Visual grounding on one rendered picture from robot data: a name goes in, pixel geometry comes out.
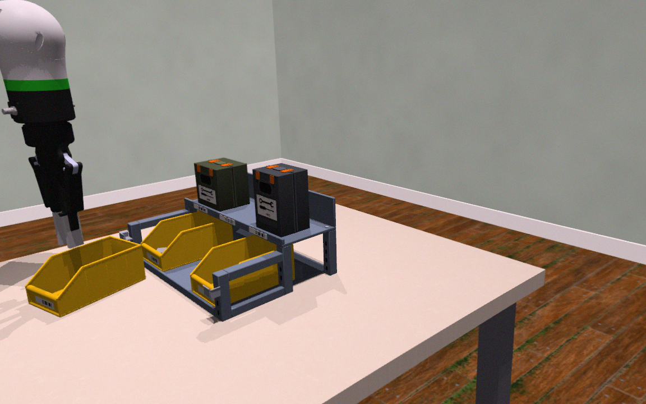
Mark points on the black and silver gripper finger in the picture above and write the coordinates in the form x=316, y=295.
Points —
x=69, y=188
x=49, y=194

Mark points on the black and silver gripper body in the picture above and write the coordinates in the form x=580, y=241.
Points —
x=50, y=141

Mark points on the grey low shelf rack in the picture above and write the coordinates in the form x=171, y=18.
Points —
x=243, y=220

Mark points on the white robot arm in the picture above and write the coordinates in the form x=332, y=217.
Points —
x=33, y=65

